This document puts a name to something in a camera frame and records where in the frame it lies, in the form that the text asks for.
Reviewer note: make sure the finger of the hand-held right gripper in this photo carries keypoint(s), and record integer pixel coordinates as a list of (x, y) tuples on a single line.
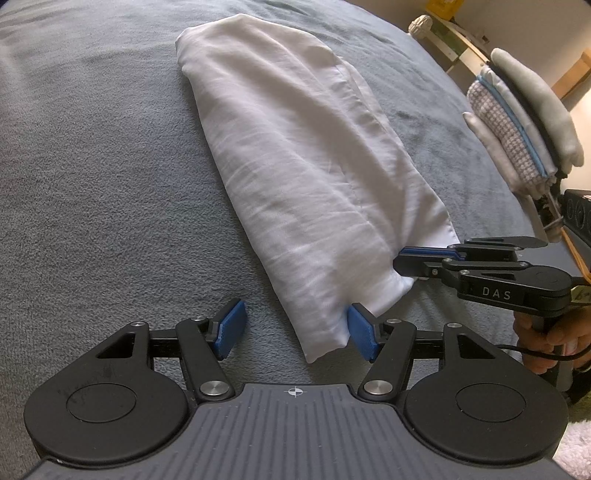
[(415, 266), (427, 251)]

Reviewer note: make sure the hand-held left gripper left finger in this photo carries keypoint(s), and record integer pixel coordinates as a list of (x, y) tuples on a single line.
[(231, 328)]

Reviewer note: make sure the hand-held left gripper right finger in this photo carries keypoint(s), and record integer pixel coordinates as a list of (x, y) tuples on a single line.
[(362, 333)]

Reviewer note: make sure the white button shirt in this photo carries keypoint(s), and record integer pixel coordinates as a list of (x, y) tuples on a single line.
[(300, 175)]

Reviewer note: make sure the stack of folded clothes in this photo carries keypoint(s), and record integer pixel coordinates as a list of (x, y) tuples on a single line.
[(526, 124)]

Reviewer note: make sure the person's right hand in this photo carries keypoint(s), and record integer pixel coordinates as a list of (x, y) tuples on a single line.
[(561, 339)]

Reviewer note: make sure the black electronic box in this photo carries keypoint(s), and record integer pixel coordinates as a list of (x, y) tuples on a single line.
[(579, 214)]

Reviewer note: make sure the white fleece robe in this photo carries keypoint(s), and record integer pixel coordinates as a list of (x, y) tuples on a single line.
[(575, 452)]

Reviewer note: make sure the grey blanket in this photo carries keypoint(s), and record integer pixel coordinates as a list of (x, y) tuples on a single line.
[(101, 184)]

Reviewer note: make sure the white wooden shelf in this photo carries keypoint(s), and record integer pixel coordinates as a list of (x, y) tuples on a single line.
[(461, 44)]

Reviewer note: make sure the white bedpost knob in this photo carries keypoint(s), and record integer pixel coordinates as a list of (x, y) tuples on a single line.
[(420, 25)]

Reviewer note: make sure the yellow box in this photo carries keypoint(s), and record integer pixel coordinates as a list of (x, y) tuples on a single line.
[(442, 8)]

